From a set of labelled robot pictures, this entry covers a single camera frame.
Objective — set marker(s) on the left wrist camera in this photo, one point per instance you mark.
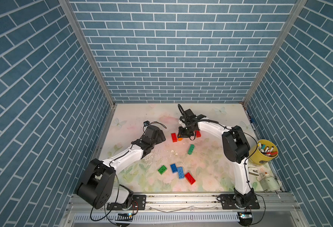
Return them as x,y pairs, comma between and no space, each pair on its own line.
146,123

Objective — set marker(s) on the green square lego brick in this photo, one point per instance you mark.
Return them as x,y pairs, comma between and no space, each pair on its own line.
162,169

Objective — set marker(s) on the dark blue lego brick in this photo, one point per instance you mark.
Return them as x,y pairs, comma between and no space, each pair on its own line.
174,168

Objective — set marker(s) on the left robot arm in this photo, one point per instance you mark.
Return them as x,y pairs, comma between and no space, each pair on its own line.
96,185

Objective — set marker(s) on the red lego brick front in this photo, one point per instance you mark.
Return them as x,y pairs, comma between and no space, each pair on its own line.
189,178

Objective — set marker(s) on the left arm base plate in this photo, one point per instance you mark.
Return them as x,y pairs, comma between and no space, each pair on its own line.
139,201

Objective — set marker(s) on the yellow pen cup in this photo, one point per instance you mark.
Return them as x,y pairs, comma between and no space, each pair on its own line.
263,152

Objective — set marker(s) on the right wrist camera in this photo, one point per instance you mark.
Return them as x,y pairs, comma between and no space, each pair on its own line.
187,115

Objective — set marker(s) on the red lego brick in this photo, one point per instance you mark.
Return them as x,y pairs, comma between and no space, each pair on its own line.
174,137
189,178
198,134

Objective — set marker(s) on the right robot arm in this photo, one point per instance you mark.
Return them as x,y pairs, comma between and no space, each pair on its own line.
235,147

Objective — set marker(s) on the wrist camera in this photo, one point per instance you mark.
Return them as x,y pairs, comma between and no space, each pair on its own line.
187,115
146,123

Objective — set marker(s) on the white small clip device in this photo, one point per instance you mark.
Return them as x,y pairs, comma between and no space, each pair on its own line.
253,171

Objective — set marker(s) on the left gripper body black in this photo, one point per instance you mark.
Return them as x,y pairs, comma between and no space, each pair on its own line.
158,139

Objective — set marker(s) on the aluminium front rail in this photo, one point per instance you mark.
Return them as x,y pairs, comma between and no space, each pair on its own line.
213,201

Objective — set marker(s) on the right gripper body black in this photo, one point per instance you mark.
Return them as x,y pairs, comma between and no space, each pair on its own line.
186,132

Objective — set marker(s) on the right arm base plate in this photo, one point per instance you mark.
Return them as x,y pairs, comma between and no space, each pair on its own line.
237,202

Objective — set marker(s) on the light blue lego brick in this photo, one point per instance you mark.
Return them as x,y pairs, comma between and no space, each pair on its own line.
180,172

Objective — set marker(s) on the green long lego brick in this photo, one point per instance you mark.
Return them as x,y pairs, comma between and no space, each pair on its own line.
191,149

